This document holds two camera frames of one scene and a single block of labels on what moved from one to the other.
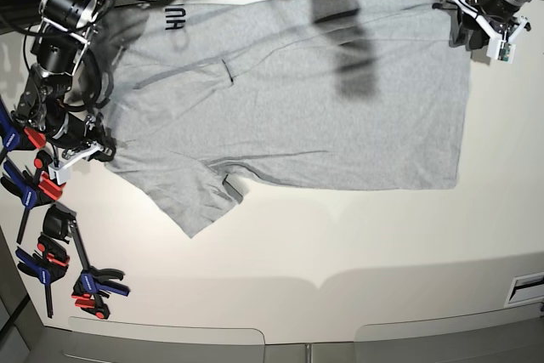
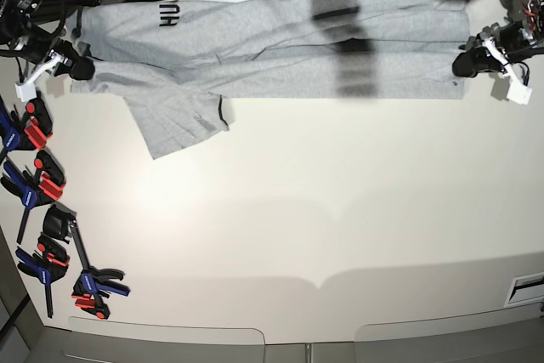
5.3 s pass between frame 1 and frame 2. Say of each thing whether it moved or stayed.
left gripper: moved
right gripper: moved
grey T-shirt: moved
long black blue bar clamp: stayed
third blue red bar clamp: stayed
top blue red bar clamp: stayed
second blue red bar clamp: stayed
